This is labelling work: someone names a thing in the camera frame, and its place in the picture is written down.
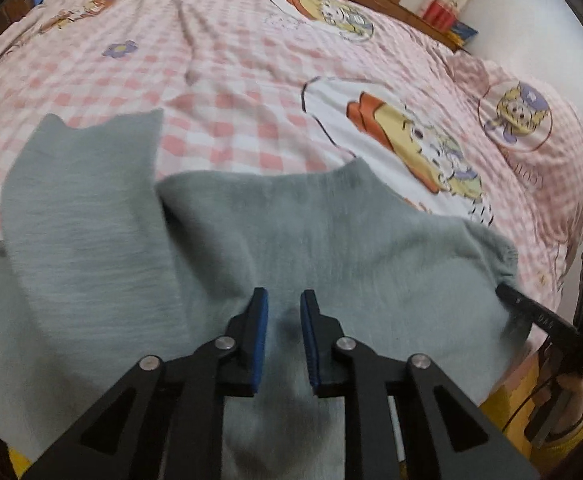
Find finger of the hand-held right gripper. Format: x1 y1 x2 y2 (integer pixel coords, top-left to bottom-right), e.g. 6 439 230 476
495 283 580 344

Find grey-green pants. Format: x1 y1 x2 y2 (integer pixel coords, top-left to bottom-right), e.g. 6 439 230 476
0 107 520 480

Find pink checked cartoon bed sheet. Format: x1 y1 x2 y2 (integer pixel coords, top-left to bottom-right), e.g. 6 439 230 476
0 0 583 411

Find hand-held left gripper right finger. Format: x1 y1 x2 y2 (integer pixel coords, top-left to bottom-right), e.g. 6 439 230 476
300 289 542 480

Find pink checked cartoon pillow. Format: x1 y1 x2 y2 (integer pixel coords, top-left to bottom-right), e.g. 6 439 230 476
446 52 583 246

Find yellow mattress cover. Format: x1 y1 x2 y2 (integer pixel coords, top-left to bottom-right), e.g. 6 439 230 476
480 384 518 437

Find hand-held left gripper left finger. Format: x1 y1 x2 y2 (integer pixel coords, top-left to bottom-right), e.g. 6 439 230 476
21 287 269 480

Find person's right hand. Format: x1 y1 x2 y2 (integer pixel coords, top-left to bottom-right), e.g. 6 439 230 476
557 374 583 423

